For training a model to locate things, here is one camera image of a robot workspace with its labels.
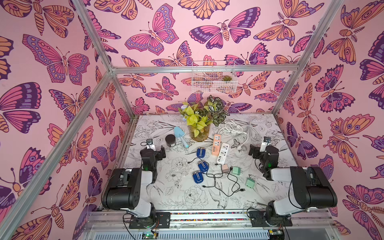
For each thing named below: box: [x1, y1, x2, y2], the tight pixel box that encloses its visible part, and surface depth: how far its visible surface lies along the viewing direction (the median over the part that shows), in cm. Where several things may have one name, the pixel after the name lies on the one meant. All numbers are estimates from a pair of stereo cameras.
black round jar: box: [165, 134, 176, 147], surface depth 103 cm
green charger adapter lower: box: [245, 177, 256, 189], surface depth 86 cm
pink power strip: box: [212, 134, 222, 157], surface depth 102 cm
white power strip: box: [216, 142, 230, 165], surface depth 97 cm
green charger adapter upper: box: [232, 166, 241, 176], surface depth 91 cm
